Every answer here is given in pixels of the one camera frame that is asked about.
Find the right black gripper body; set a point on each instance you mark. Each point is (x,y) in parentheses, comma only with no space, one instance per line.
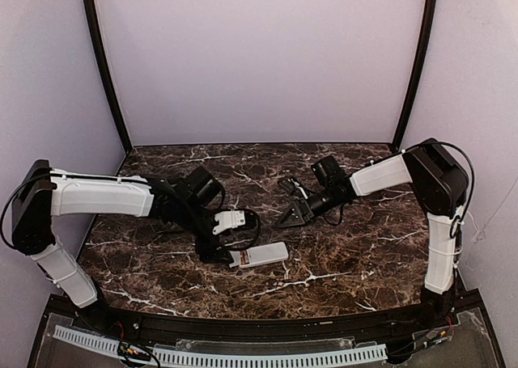
(305,205)

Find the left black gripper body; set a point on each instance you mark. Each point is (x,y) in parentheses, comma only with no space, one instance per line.
(209,246)

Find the orange battery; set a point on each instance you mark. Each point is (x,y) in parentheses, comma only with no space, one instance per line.
(244,258)

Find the white remote control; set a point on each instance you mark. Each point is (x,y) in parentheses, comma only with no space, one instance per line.
(262,255)

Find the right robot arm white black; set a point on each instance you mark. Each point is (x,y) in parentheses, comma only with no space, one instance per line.
(442,187)

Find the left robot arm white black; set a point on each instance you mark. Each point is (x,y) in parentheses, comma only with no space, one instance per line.
(46,193)

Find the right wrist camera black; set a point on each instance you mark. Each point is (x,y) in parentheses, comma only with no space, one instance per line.
(290,185)

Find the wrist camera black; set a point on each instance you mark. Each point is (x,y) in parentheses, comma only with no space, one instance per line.
(228,220)
(290,185)

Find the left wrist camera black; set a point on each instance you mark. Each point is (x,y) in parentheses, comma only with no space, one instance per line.
(228,220)

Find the white slotted cable duct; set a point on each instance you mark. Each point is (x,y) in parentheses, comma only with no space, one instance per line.
(192,353)

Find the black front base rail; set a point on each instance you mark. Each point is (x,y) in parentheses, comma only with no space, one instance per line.
(464,337)

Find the right black frame post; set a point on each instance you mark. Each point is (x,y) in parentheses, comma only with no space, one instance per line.
(415,74)

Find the black frame post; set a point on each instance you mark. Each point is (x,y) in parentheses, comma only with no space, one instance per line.
(415,74)
(93,24)

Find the left black frame post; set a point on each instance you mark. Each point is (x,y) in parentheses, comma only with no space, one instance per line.
(93,24)

